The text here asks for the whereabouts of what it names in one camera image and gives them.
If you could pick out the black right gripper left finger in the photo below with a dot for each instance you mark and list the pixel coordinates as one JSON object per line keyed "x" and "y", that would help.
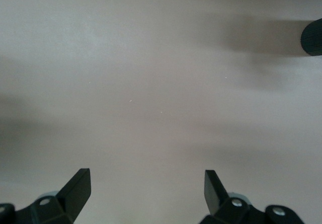
{"x": 73, "y": 193}

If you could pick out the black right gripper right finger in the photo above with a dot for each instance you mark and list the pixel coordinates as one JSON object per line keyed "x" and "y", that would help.
{"x": 213, "y": 193}

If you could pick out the black ribbed cylinder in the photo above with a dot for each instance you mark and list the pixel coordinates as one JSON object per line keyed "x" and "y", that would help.
{"x": 313, "y": 37}

